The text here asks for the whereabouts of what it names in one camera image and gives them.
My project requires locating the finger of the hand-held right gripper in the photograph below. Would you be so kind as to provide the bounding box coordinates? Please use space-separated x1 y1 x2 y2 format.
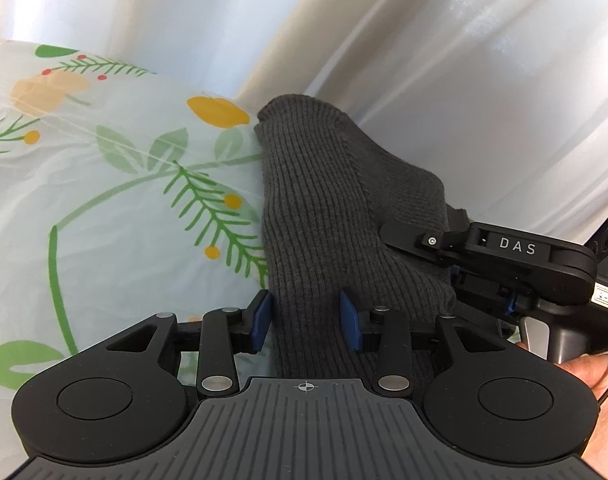
379 220 471 267
451 269 531 327

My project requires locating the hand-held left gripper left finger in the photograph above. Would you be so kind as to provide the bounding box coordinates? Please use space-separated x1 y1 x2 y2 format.
104 290 275 395

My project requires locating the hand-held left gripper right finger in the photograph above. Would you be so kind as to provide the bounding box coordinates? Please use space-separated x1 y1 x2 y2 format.
338 289 510 394

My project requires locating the dark grey ribbed sweater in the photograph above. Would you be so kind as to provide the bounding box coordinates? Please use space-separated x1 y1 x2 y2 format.
254 94 521 382

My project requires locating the person's right hand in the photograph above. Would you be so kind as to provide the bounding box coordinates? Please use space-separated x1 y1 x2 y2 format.
514 341 608 466

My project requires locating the white sheer curtain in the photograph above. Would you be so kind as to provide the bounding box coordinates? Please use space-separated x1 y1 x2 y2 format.
0 0 608 266

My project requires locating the floral printed bedsheet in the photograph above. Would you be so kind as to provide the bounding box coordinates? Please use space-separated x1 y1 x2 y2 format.
0 39 281 463

